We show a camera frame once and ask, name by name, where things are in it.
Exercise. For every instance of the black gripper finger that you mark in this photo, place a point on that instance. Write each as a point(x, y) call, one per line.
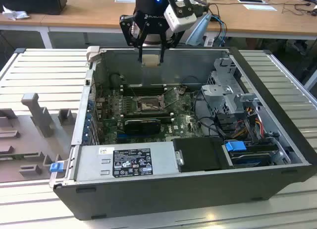
point(163, 44)
point(127, 28)

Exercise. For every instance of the CPU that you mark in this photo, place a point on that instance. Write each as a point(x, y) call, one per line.
point(151, 60)

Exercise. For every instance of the RAM slot bank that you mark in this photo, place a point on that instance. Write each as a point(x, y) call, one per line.
point(143, 90)
point(146, 113)

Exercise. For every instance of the CPU socket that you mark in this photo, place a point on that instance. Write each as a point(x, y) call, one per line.
point(148, 105)

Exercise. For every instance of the pale blue teach pendant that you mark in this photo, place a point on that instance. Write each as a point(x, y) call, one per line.
point(198, 33)

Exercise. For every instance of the coin cell battery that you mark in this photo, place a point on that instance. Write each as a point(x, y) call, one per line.
point(182, 90)

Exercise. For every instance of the metal drive cage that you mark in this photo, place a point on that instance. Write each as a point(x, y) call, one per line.
point(218, 92)

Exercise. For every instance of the green motherboard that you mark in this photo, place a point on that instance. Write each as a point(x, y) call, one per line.
point(183, 120)

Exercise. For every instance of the black graphics card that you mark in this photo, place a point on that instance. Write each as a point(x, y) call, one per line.
point(142, 127)

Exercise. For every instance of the black computer box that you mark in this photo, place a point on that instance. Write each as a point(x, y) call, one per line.
point(32, 2)

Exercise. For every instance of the wooden desk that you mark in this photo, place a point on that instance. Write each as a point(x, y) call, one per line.
point(260, 20)
point(24, 20)

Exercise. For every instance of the pale blue paper sheet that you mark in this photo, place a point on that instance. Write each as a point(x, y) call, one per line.
point(260, 7)

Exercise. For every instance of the crumpled white paper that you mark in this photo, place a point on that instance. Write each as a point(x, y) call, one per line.
point(16, 14)

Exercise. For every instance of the black plastic shroud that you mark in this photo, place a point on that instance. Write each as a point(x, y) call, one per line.
point(198, 154)

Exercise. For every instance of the black power supply label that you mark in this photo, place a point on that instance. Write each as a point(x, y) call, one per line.
point(132, 162)

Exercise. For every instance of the hard disk in blue carrier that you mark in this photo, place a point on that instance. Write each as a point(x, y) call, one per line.
point(235, 146)

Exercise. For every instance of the grey power supply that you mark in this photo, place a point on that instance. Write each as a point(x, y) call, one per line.
point(86, 162)

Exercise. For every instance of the grey parts rack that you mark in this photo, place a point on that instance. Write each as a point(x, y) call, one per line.
point(29, 139)

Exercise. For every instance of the black PC case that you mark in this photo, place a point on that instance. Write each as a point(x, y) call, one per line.
point(148, 199)

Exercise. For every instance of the blue case latch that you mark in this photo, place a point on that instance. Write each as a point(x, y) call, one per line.
point(55, 168)

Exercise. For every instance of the green RAM stick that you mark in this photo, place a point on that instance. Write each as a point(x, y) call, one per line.
point(10, 158)

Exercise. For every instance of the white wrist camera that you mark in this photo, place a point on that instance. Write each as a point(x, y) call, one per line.
point(182, 20)

